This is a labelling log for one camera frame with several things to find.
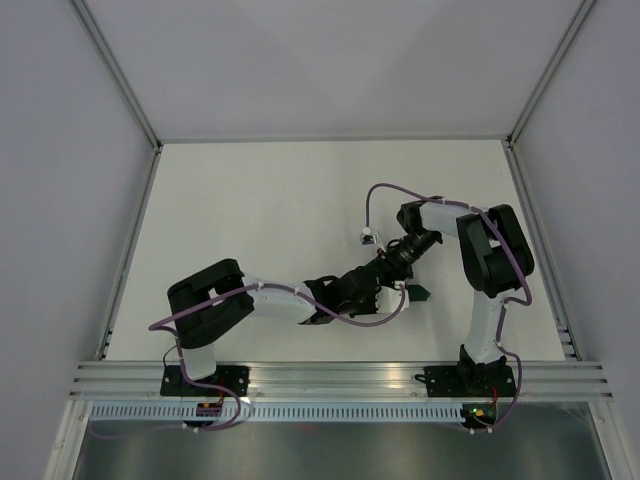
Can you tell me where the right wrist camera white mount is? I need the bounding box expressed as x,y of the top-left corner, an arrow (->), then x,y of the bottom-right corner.
360,227 -> 386,251

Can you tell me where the left aluminium frame post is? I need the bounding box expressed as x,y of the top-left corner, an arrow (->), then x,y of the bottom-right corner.
67,0 -> 164,154

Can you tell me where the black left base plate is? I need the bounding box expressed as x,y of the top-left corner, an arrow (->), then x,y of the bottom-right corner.
160,365 -> 250,398

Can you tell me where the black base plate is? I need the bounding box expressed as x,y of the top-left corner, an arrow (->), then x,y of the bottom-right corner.
413,366 -> 516,399
160,365 -> 250,398

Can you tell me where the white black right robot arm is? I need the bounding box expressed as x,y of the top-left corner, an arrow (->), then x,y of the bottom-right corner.
382,198 -> 535,398

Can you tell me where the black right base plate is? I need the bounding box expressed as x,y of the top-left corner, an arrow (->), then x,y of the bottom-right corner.
413,366 -> 516,399

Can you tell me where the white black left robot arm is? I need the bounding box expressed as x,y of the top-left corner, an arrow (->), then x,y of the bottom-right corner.
167,259 -> 381,396

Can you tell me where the right aluminium frame post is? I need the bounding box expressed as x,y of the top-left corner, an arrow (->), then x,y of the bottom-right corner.
502,0 -> 599,149

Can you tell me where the dark green cloth napkin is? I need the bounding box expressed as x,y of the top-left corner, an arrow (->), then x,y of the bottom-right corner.
406,284 -> 431,303

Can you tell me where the white slotted cable duct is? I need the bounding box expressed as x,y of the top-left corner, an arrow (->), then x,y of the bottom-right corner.
91,402 -> 463,423

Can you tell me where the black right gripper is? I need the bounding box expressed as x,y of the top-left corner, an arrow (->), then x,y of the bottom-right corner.
374,229 -> 440,292

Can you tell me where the aluminium front rail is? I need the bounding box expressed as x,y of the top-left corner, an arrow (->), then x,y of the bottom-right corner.
69,361 -> 613,403

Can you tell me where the aluminium frame post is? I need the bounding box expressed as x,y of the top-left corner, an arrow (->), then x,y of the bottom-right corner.
67,0 -> 164,154
502,0 -> 599,149

